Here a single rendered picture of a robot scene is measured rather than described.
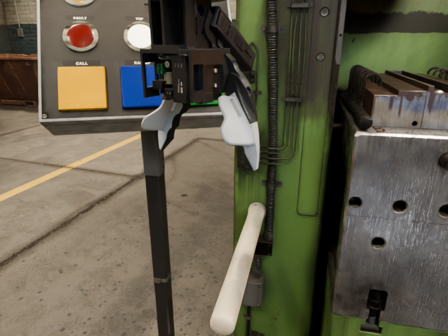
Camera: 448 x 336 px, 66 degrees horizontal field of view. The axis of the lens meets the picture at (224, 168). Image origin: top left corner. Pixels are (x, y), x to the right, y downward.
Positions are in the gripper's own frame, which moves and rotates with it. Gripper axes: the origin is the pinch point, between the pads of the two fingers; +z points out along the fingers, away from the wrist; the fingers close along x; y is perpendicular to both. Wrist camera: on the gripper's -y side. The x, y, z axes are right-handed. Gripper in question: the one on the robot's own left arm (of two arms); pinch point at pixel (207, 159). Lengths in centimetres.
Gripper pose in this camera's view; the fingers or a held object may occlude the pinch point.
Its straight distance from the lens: 45.4
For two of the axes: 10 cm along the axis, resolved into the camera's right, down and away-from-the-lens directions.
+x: 8.3, 1.9, -5.2
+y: -5.6, 2.9, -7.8
